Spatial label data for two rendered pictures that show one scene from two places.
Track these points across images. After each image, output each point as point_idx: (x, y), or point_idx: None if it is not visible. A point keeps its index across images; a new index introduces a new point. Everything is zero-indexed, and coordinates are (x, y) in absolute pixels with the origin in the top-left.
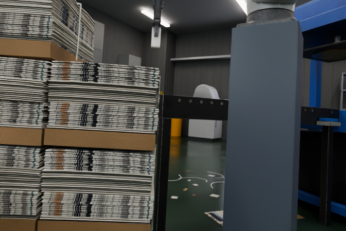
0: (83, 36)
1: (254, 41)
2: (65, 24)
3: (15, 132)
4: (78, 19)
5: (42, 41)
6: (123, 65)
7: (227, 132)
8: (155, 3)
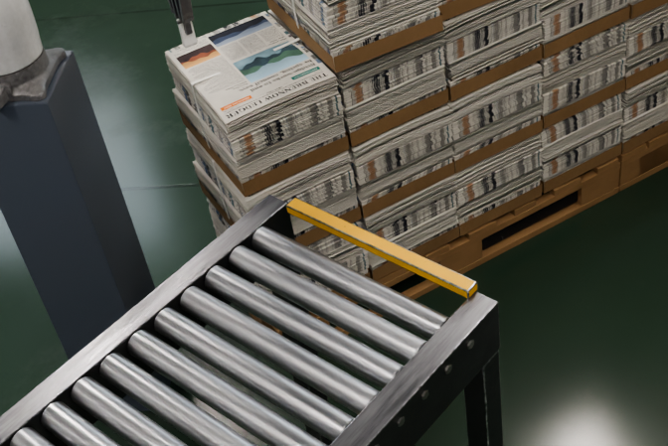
0: (303, 1)
1: None
2: None
3: None
4: None
5: None
6: (199, 37)
7: (114, 172)
8: None
